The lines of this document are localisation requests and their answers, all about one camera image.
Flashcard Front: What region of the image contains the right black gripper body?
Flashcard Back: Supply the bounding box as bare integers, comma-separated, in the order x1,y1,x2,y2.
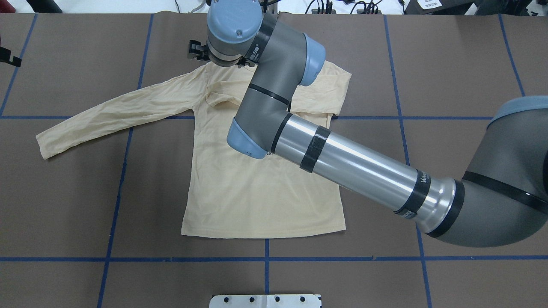
188,40,256,68

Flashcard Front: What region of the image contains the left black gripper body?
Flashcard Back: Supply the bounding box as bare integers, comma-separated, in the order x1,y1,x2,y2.
0,46,22,68

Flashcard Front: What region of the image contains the cream long sleeve shirt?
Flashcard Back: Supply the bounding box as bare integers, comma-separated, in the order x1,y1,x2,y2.
36,62,346,239

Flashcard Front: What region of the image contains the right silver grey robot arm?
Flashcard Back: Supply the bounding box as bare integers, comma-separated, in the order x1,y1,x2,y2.
188,0,547,247

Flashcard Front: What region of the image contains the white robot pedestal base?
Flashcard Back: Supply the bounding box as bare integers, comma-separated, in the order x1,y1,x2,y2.
209,294,322,308

